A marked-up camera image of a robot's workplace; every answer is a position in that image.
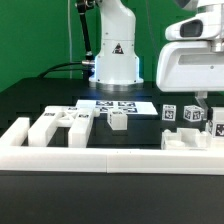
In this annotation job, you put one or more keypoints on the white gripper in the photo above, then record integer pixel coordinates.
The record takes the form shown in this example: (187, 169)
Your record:
(191, 67)

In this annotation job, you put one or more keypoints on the white chair seat part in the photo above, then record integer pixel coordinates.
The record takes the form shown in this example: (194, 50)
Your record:
(185, 139)

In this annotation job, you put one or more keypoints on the small tagged nut cube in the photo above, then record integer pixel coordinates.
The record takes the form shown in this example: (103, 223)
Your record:
(192, 113)
(169, 112)

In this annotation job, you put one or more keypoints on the white tag sheet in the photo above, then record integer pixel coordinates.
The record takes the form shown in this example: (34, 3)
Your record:
(128, 107)

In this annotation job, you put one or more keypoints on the white U-shaped fence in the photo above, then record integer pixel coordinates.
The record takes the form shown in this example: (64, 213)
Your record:
(14, 155)

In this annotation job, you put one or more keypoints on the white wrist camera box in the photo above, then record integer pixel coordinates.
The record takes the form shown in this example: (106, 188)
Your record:
(204, 26)

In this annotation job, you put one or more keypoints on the white chair back frame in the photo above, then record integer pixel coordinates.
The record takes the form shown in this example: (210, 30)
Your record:
(79, 122)

